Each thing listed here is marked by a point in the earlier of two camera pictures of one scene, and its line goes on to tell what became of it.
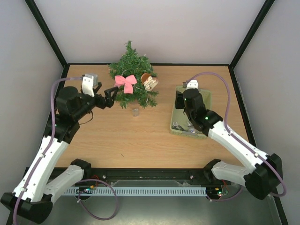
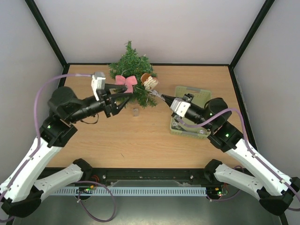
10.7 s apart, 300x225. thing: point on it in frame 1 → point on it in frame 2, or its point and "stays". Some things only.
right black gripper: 178,101 → 187,98
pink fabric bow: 128,81 stays
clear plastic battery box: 135,112 stays
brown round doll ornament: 149,82 stays
